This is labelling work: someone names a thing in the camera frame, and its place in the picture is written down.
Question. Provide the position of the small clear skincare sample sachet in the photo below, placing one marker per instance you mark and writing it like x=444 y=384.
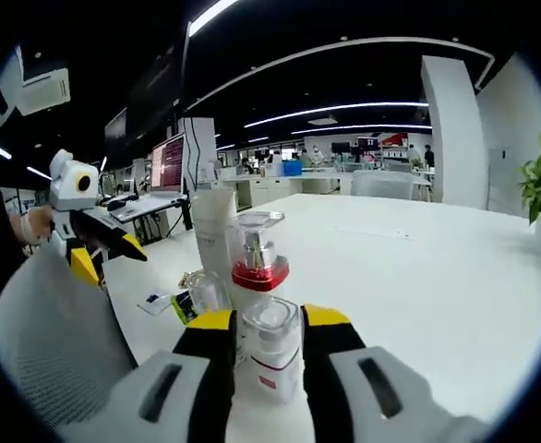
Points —
x=155 y=302

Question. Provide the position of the green black skincare sachet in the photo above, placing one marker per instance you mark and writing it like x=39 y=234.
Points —
x=183 y=307

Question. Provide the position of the gold foil skincare sachet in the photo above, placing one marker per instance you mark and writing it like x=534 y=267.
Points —
x=188 y=278

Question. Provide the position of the grey mesh office chair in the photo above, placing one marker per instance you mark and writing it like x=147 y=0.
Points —
x=67 y=346

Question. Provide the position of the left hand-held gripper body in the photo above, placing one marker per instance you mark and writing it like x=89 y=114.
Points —
x=67 y=184

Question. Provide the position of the blue storage box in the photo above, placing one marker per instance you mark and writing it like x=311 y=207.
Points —
x=292 y=168

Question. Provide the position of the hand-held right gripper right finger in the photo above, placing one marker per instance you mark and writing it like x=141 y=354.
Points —
x=330 y=369

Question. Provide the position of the white office chair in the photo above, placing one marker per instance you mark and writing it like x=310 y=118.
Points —
x=381 y=184

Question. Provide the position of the white standing desk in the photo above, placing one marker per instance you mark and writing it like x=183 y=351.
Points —
x=150 y=207

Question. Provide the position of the monitor with pink screen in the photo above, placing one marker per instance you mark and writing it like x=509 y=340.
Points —
x=168 y=164

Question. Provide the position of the white display board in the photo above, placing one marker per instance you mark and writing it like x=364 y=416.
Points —
x=199 y=147

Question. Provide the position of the person's left hand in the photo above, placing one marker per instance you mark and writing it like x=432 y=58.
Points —
x=39 y=226

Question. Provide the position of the white skincare tube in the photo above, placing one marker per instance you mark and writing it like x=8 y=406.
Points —
x=212 y=231

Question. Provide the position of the white cabinet counter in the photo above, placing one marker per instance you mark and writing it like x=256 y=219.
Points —
x=275 y=184

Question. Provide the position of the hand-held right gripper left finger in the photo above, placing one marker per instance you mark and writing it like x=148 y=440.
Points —
x=206 y=369

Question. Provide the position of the ceiling air conditioner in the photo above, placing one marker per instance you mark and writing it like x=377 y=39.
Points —
x=44 y=90

